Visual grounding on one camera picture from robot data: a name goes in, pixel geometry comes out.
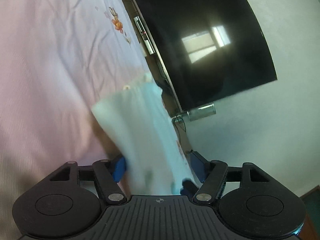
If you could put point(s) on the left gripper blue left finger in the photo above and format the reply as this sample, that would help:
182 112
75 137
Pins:
118 168

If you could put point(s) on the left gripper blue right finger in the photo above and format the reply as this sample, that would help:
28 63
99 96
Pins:
200 166

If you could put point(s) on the white knitted garment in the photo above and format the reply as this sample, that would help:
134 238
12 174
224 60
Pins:
136 120

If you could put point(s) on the wooden tv cabinet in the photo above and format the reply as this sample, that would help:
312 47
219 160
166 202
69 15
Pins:
162 81

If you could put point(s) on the silver set-top box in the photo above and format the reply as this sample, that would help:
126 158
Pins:
144 35

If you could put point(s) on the large black television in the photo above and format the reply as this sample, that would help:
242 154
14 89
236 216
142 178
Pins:
209 49

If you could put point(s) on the pink floral bed sheet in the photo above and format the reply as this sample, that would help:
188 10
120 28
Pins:
58 58

